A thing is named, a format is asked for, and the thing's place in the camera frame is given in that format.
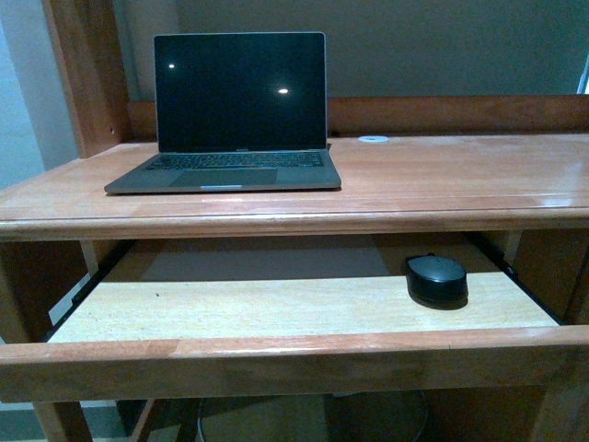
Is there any black computer mouse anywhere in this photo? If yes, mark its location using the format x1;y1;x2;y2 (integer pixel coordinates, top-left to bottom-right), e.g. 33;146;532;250
405;253;468;310

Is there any wooden pull-out keyboard tray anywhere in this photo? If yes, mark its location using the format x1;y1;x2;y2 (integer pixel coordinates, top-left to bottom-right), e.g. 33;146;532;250
0;234;589;405

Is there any grey open laptop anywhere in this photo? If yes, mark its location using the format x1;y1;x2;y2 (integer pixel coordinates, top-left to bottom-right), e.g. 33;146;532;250
106;31;341;195

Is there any wooden desk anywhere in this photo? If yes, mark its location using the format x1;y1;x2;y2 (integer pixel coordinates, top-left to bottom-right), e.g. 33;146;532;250
1;1;588;441

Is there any white cable grommet cap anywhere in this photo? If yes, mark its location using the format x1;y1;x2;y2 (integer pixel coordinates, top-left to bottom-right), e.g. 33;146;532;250
358;135;388;144

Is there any white cable on floor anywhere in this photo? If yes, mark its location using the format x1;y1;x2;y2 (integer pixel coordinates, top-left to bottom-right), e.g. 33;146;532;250
196;398;208;442

